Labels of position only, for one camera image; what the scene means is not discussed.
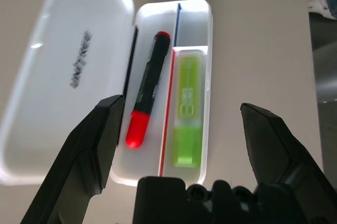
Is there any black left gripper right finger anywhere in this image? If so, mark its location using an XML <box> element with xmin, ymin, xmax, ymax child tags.
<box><xmin>239</xmin><ymin>102</ymin><xmax>337</xmax><ymax>224</ymax></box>

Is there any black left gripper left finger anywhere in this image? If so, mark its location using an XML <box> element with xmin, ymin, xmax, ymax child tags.
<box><xmin>20</xmin><ymin>94</ymin><xmax>125</xmax><ymax>224</ymax></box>

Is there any green highlighter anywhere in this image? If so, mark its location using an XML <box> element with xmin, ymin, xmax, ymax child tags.
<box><xmin>172</xmin><ymin>53</ymin><xmax>205</xmax><ymax>168</ymax></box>

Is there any black marker with red cap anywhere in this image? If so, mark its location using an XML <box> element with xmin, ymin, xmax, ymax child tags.
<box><xmin>125</xmin><ymin>31</ymin><xmax>171</xmax><ymax>149</ymax></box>

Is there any white plastic pencil case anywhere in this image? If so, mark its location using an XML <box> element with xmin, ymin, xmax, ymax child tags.
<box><xmin>0</xmin><ymin>0</ymin><xmax>214</xmax><ymax>187</ymax></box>

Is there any white perforated shoe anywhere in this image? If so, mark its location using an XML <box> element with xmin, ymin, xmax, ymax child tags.
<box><xmin>306</xmin><ymin>0</ymin><xmax>337</xmax><ymax>20</ymax></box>

